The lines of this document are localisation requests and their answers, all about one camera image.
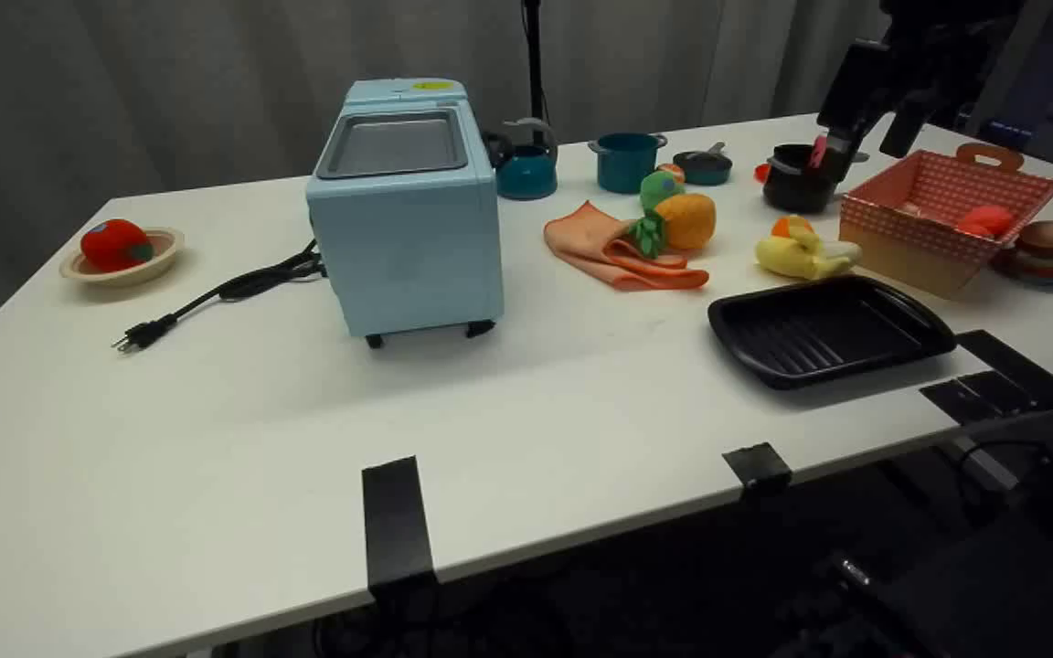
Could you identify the small orange fruit plush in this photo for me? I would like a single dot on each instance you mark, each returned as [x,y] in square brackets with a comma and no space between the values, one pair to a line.
[788,229]

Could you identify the black toy pot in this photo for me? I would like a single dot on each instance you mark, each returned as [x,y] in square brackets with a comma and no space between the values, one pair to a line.
[795,185]

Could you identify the orange pineapple plush toy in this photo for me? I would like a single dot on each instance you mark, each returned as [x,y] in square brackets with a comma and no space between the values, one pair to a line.
[690,221]

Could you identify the small black tape piece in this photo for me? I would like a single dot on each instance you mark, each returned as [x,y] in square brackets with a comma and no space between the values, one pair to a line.
[758,470]

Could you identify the red tomato plush toy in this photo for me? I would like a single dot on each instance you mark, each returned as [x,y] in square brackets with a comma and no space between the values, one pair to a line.
[112,244]

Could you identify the black grill tray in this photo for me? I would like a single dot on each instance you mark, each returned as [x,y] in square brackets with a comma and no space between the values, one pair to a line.
[822,334]

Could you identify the light blue toaster oven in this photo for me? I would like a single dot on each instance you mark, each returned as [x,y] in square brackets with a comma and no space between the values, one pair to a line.
[404,244]

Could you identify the watermelon slice plush toy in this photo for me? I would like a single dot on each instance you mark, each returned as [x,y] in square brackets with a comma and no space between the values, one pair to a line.
[816,156]

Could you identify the grey curtain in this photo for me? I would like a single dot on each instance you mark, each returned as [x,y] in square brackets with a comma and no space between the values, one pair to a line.
[183,85]

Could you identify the short black tape patch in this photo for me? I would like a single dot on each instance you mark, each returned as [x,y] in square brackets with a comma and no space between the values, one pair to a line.
[952,400]

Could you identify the long black tape strip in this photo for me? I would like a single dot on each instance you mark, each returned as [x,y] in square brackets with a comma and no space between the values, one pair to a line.
[398,525]

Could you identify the blue toy kettle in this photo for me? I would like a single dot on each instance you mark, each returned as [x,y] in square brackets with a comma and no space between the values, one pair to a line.
[528,177]

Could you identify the blue toy pot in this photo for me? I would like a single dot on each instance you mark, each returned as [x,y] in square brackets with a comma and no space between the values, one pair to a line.
[624,163]

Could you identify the wide black tape strip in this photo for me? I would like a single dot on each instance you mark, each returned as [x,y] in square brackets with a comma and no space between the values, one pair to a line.
[1013,368]

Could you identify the red tomato on plate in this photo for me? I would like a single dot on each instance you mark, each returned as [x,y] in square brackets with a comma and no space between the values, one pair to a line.
[127,274]

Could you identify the blue toy pan with lid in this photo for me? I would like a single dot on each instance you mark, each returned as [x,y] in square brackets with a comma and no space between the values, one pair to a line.
[702,164]

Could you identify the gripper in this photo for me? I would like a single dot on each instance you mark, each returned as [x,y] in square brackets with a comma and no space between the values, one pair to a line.
[853,96]

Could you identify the red checkered basket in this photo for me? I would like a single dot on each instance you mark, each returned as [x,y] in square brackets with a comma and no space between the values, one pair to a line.
[916,206]

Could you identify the small orange half plush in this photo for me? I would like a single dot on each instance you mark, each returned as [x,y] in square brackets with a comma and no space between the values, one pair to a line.
[673,172]

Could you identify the orange folded cloth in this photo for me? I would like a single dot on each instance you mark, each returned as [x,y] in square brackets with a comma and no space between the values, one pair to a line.
[600,244]

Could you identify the black tripod stand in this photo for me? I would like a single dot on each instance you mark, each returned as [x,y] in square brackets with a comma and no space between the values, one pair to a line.
[536,60]

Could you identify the yellow banana plush toy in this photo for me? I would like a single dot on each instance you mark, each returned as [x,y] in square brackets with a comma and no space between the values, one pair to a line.
[803,258]

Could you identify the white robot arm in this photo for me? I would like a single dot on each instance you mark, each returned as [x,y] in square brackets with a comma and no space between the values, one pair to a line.
[948,49]

